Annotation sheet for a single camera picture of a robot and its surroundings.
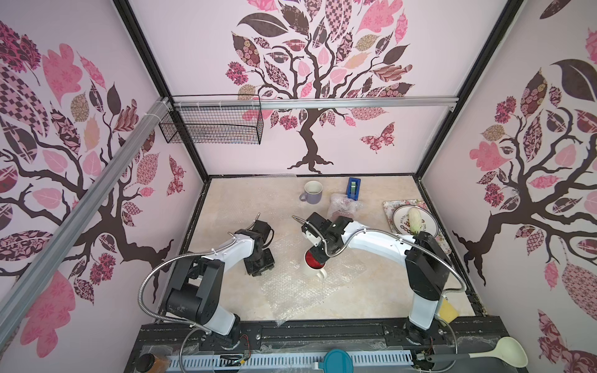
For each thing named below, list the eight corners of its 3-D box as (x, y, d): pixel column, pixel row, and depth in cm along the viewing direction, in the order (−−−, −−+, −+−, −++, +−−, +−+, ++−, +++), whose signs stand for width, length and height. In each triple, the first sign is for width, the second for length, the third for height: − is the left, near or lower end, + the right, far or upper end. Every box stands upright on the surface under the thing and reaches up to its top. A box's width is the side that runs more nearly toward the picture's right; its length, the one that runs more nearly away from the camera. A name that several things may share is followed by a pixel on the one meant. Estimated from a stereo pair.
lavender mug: (301, 203, 111) (300, 192, 105) (305, 190, 117) (305, 179, 111) (319, 206, 110) (319, 195, 104) (322, 193, 116) (323, 182, 109)
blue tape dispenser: (347, 203, 109) (348, 195, 104) (347, 185, 116) (348, 177, 112) (359, 204, 108) (361, 196, 103) (358, 186, 116) (360, 178, 111)
